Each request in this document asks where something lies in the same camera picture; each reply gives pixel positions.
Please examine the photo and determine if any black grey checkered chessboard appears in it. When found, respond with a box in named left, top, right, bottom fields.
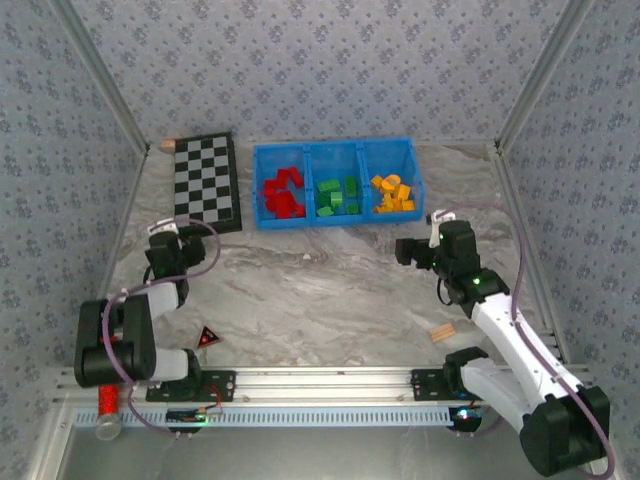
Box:
left=172, top=131, right=244, bottom=235

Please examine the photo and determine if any red glitter tube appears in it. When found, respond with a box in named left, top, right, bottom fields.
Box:
left=94, top=334, right=124, bottom=441

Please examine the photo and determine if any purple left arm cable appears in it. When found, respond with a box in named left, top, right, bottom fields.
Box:
left=102, top=222, right=221, bottom=437

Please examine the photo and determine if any aluminium frame leg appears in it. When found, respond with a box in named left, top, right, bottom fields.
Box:
left=24, top=402, right=76, bottom=480

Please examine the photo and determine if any aluminium side rail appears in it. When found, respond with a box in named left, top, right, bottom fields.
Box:
left=79, top=144, right=151, bottom=369
left=489, top=144, right=571, bottom=364

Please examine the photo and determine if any red black triangle sign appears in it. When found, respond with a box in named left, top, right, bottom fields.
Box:
left=195, top=324, right=222, bottom=351

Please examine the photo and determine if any blue-grey slotted cable duct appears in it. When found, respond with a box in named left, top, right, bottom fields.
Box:
left=72, top=405, right=459, bottom=429

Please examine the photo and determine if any small circuit board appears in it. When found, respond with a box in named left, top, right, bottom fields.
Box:
left=448, top=405, right=484, bottom=432
left=166, top=407, right=224, bottom=426

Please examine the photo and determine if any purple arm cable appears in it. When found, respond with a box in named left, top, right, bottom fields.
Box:
left=434, top=202, right=615, bottom=477
left=102, top=222, right=221, bottom=437

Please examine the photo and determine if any aluminium frame post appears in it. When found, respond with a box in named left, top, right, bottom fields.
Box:
left=47, top=0, right=152, bottom=151
left=493, top=0, right=599, bottom=151

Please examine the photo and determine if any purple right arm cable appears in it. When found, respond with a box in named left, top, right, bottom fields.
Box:
left=434, top=202, right=615, bottom=477

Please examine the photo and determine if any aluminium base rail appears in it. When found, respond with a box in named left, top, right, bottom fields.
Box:
left=52, top=364, right=599, bottom=406

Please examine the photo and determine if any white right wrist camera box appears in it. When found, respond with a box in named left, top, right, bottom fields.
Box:
left=424, top=209, right=457, bottom=247

